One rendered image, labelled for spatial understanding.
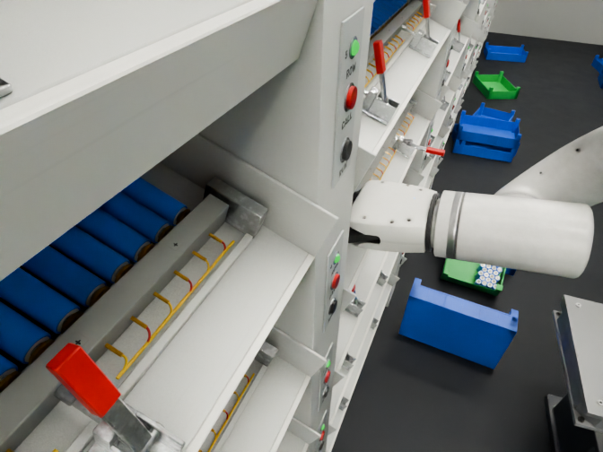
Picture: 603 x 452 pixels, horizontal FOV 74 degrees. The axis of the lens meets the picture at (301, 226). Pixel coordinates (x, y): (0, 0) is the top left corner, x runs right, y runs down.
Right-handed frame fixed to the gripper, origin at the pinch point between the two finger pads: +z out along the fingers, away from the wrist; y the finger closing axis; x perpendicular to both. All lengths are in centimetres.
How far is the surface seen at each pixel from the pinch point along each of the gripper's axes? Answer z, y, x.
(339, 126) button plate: -11.2, 17.0, -20.9
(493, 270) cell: -25, -73, 76
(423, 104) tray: -4.4, -49.4, 4.9
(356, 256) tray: -4.5, 0.4, 8.0
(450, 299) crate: -14, -44, 62
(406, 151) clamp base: -4.8, -30.7, 6.9
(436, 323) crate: -11, -40, 70
